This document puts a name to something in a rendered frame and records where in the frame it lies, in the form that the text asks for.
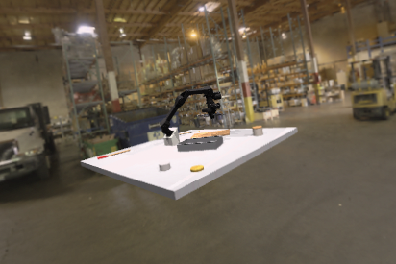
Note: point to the yellow round disc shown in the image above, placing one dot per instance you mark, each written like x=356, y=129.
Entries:
x=196, y=168

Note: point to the grey cylinder with orange top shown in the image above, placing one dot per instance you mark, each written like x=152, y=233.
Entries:
x=257, y=131

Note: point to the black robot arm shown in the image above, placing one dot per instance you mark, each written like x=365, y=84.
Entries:
x=180, y=100

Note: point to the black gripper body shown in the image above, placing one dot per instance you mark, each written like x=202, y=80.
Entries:
x=208, y=108

